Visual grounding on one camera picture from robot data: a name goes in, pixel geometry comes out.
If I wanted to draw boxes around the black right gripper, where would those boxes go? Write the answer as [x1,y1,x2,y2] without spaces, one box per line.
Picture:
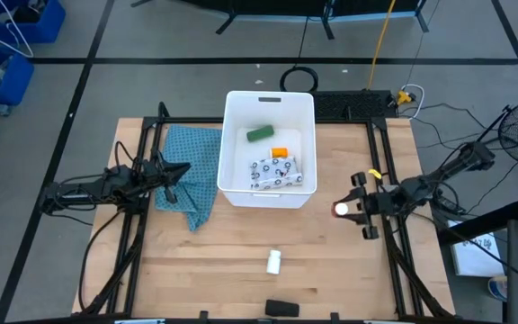
[333,171,399,240]

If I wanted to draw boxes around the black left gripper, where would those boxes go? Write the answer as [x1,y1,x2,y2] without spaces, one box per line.
[144,152,192,204]

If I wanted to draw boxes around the white pouch with black circles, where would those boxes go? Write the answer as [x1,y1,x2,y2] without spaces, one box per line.
[248,156,305,191]

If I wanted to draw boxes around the green rectangular block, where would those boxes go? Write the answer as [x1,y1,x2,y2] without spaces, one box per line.
[246,124,276,143]

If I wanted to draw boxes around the white plastic bin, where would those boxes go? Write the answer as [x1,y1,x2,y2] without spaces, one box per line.
[216,90,318,210]

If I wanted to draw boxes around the blue storage bin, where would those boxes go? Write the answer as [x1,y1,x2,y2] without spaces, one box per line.
[0,0,67,45]
[0,47,35,107]

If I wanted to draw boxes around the teal patterned cloth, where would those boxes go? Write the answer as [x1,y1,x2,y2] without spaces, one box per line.
[154,124,223,232]

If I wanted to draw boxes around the white pill bottle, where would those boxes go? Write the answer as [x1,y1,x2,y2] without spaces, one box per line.
[266,249,282,275]

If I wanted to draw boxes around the black rectangular block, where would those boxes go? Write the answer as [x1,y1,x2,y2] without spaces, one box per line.
[264,299,300,319]

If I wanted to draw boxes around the white paper box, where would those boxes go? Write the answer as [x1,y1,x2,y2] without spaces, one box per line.
[447,219,505,278]

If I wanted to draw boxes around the white blue rimmed object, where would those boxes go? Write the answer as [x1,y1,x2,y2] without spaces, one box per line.
[487,274,508,302]

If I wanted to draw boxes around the black floor fan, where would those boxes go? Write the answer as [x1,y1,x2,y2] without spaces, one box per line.
[474,94,518,166]

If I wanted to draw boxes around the black partition with feet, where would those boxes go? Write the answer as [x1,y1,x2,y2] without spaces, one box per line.
[130,0,431,41]

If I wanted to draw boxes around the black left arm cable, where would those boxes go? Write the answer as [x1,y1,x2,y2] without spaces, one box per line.
[113,141,137,172]

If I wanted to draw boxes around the black metal table frame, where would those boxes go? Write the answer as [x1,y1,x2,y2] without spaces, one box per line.
[78,101,456,323]

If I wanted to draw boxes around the black floor cables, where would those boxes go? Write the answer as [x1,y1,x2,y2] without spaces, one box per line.
[411,102,512,152]

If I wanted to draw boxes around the white cable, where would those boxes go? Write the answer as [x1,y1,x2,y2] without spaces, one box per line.
[400,83,425,119]

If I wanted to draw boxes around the black base power cable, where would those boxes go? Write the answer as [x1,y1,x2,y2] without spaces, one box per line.
[77,209,123,311]

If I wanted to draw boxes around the black coiled cable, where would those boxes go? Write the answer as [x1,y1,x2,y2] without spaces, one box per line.
[279,17,319,94]

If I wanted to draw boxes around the yellow extension cable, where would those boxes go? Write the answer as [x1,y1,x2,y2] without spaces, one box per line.
[366,0,397,91]

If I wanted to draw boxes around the white wire hanger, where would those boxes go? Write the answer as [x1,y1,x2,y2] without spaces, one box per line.
[0,0,34,59]

